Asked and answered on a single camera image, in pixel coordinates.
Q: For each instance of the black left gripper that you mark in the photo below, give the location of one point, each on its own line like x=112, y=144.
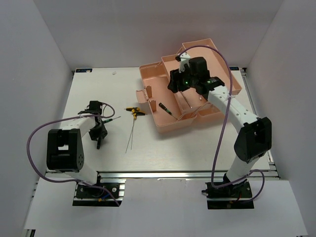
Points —
x=103, y=132

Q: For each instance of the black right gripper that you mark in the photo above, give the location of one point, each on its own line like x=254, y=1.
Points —
x=175, y=76

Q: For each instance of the large green screwdriver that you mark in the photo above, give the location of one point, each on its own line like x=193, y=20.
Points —
x=185, y=98

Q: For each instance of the black green precision screwdriver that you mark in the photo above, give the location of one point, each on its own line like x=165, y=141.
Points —
x=110, y=120

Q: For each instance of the small black green screwdriver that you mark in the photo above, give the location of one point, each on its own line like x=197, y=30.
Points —
x=166, y=109

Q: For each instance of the yellow black hex key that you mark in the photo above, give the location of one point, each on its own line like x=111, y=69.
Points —
x=139, y=113
x=134, y=111

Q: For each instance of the small green precision screwdriver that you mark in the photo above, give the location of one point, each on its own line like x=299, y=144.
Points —
x=98, y=143

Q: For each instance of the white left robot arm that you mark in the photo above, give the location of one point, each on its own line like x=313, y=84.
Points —
x=65, y=149

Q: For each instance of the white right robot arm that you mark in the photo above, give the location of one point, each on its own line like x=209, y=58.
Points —
x=254, y=133

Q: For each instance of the blue label sticker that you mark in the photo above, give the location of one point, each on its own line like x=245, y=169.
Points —
x=89, y=70

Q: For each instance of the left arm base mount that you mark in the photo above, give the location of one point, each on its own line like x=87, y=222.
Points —
x=86, y=196

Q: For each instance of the aluminium front rail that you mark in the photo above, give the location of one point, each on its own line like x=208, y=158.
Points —
x=269, y=174

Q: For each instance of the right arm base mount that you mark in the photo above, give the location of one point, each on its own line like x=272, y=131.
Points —
x=234, y=196

